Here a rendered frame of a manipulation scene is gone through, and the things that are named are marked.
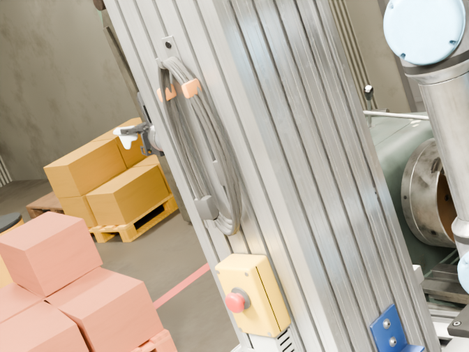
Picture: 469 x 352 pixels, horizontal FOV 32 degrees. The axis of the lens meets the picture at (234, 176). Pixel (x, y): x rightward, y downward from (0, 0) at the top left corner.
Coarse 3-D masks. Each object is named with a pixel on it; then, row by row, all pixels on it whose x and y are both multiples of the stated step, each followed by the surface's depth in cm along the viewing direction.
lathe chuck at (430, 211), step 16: (432, 144) 227; (432, 160) 221; (416, 176) 222; (432, 176) 218; (416, 192) 222; (432, 192) 217; (448, 192) 219; (416, 208) 222; (432, 208) 218; (448, 208) 219; (432, 224) 220; (448, 224) 219; (432, 240) 227; (448, 240) 221
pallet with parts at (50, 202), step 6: (42, 198) 843; (48, 198) 833; (54, 198) 823; (30, 204) 838; (36, 204) 828; (42, 204) 820; (48, 204) 810; (54, 204) 801; (60, 204) 792; (30, 210) 834; (36, 210) 832; (42, 210) 836; (54, 210) 791; (60, 210) 793; (30, 216) 841; (36, 216) 832
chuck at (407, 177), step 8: (424, 144) 229; (416, 152) 228; (408, 160) 228; (416, 160) 225; (408, 168) 226; (408, 176) 225; (408, 184) 224; (408, 192) 224; (408, 200) 224; (408, 208) 225; (408, 216) 226; (408, 224) 228; (416, 224) 225; (416, 232) 228; (424, 240) 230
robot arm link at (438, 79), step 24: (408, 0) 116; (432, 0) 115; (456, 0) 115; (384, 24) 119; (408, 24) 117; (432, 24) 116; (456, 24) 115; (408, 48) 118; (432, 48) 117; (456, 48) 118; (408, 72) 123; (432, 72) 119; (456, 72) 120; (432, 96) 123; (456, 96) 121; (432, 120) 125; (456, 120) 123; (456, 144) 124; (456, 168) 126; (456, 192) 128; (456, 240) 132
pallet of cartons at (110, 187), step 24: (96, 144) 701; (120, 144) 703; (48, 168) 682; (72, 168) 664; (96, 168) 681; (120, 168) 699; (144, 168) 681; (72, 192) 675; (96, 192) 663; (120, 192) 648; (144, 192) 667; (168, 192) 691; (72, 216) 692; (96, 216) 671; (120, 216) 650
